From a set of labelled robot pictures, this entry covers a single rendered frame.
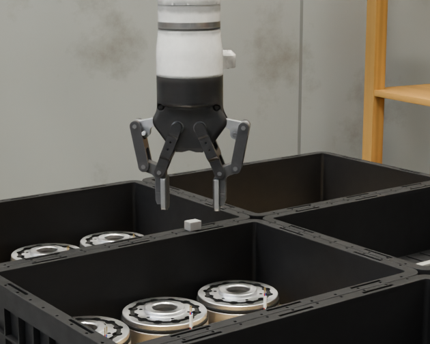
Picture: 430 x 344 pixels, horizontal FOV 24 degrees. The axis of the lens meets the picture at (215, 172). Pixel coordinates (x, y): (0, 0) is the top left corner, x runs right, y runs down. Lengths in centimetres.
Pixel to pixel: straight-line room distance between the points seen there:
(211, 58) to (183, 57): 3
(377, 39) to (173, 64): 298
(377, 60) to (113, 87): 106
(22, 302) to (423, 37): 378
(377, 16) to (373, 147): 53
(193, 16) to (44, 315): 35
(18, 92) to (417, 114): 189
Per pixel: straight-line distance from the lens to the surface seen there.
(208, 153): 112
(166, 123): 112
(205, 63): 109
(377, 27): 404
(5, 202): 146
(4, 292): 109
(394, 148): 466
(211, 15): 109
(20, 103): 384
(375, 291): 106
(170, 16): 109
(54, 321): 99
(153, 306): 120
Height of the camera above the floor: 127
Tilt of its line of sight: 12 degrees down
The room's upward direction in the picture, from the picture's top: straight up
